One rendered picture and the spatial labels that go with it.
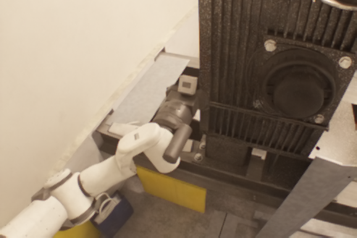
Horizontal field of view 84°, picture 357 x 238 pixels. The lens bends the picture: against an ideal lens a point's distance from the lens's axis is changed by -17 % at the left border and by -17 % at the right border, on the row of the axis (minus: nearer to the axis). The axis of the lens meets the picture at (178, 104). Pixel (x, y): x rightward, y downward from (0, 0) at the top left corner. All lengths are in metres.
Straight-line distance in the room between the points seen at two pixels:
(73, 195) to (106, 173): 0.10
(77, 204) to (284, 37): 0.70
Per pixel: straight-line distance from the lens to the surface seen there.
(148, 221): 1.82
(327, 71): 0.71
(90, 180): 0.59
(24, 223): 0.56
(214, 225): 1.78
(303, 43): 0.70
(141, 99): 1.57
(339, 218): 1.57
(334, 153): 1.13
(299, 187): 1.05
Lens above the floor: 1.71
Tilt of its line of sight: 44 degrees down
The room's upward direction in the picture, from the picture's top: 5 degrees counter-clockwise
